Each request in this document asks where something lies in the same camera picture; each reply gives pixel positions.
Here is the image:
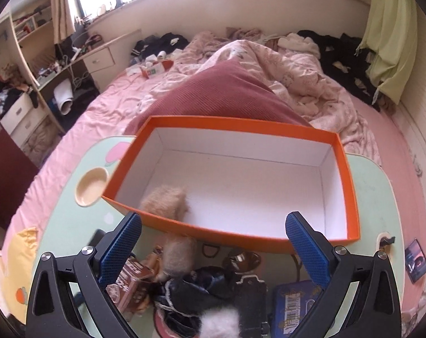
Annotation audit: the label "black rectangular case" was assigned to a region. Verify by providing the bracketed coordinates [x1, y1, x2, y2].
[239, 276, 270, 336]

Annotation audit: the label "white paper roll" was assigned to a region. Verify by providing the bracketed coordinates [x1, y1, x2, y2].
[54, 79, 74, 117]

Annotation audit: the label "dark red door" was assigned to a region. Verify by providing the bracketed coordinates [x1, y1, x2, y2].
[0, 99, 37, 226]

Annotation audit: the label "dark photo card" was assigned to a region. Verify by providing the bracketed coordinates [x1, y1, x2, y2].
[405, 239, 426, 283]

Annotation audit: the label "orange tissue box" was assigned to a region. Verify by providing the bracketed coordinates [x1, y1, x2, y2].
[140, 60, 174, 79]

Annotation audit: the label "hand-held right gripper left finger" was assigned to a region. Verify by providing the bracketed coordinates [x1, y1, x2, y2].
[26, 212, 143, 338]

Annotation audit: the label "white drawer cabinet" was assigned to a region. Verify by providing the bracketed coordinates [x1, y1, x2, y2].
[82, 46, 117, 74]

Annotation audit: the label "brown glossy hair clip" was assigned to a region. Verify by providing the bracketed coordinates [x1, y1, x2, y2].
[223, 250, 262, 273]

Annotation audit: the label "orange cardboard box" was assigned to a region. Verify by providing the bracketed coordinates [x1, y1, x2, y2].
[101, 115, 361, 254]

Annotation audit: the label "green cartoon printed desktop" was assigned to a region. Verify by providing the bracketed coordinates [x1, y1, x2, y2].
[9, 135, 403, 338]

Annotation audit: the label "tan fluffy pompom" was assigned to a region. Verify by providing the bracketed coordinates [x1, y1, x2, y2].
[139, 185, 190, 222]
[160, 234, 197, 279]

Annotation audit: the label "maroon ribbed pillow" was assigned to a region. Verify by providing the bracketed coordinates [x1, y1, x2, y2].
[125, 60, 312, 138]

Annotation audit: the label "blue barcode packet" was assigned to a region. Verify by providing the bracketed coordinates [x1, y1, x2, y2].
[272, 280, 326, 338]

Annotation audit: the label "pink printed quilt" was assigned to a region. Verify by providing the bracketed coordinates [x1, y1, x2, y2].
[153, 30, 382, 166]

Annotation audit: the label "white garment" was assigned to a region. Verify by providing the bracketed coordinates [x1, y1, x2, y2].
[279, 33, 321, 59]

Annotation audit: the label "light green curtain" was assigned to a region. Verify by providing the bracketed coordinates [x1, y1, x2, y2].
[355, 0, 419, 104]

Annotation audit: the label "beige curtain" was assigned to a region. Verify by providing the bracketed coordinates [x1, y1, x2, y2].
[50, 0, 76, 45]

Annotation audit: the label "brown snack packet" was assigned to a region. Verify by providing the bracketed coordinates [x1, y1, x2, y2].
[105, 257, 157, 314]

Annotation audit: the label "white fluffy pompom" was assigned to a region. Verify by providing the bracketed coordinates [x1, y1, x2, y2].
[199, 308, 242, 338]

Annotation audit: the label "black lace-trimmed cloth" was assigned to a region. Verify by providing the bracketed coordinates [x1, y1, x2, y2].
[153, 266, 238, 324]

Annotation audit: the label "black and white clothes pile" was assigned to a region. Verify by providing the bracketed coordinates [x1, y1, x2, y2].
[130, 32, 190, 60]

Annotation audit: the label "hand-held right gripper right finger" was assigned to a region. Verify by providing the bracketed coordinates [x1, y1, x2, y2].
[285, 211, 402, 338]

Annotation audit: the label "cream wall shelf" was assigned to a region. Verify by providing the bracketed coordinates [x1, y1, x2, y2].
[0, 0, 64, 138]

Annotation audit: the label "white storage drawers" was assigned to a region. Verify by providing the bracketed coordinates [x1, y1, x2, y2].
[0, 93, 37, 145]

